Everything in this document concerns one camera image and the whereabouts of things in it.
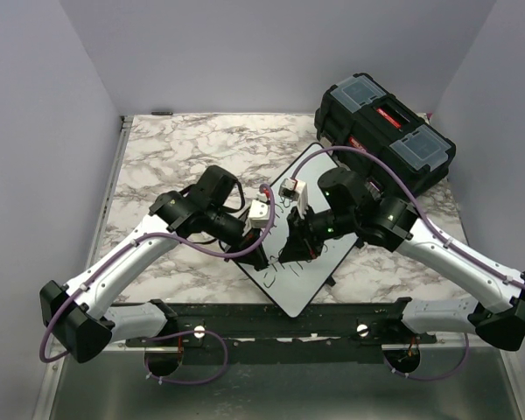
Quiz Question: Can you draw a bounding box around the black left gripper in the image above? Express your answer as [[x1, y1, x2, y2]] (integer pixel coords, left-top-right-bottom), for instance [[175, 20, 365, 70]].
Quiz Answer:
[[205, 206, 268, 269]]

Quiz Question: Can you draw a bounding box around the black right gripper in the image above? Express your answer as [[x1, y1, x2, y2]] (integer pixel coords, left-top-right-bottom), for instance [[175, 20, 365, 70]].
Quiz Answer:
[[278, 202, 357, 263]]

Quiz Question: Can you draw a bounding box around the white framed whiteboard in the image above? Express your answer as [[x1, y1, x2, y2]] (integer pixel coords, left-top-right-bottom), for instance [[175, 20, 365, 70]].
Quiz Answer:
[[237, 143, 357, 318]]

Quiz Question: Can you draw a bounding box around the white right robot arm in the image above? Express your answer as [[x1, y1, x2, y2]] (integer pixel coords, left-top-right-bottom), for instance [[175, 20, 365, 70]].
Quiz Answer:
[[278, 167, 525, 351]]

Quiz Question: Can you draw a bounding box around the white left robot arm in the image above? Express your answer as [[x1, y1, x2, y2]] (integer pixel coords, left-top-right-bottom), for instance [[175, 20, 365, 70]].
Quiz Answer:
[[39, 165, 275, 363]]

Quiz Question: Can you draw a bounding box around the black red toolbox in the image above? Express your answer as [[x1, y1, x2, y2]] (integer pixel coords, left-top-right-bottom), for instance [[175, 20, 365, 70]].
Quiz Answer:
[[314, 73, 456, 197]]

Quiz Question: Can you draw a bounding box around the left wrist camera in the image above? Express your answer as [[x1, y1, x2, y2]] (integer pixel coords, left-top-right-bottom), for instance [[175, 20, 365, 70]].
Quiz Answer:
[[243, 199, 274, 234]]

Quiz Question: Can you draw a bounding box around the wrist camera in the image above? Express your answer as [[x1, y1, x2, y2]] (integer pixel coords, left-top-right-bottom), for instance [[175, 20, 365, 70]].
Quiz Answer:
[[278, 178, 309, 219], [243, 199, 274, 234]]

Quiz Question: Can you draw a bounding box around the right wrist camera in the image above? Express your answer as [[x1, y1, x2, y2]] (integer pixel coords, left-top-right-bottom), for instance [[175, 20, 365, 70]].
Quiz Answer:
[[278, 178, 309, 219]]

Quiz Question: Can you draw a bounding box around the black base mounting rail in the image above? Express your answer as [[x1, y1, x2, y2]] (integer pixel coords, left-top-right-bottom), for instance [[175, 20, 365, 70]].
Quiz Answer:
[[127, 298, 436, 365]]

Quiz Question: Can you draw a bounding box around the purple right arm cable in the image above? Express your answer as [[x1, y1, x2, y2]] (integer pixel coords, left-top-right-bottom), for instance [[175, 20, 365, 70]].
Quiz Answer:
[[290, 146, 525, 382]]

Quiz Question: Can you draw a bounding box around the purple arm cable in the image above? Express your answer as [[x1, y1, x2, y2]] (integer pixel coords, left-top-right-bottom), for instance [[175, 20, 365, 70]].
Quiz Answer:
[[39, 183, 276, 386], [290, 146, 525, 382]]

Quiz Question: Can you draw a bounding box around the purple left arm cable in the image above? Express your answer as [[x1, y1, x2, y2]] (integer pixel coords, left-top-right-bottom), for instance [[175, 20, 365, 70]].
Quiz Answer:
[[39, 183, 276, 386]]

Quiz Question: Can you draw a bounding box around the aluminium frame rail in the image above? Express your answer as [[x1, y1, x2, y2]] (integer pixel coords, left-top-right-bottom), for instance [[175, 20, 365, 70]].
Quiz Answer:
[[31, 115, 134, 419]]

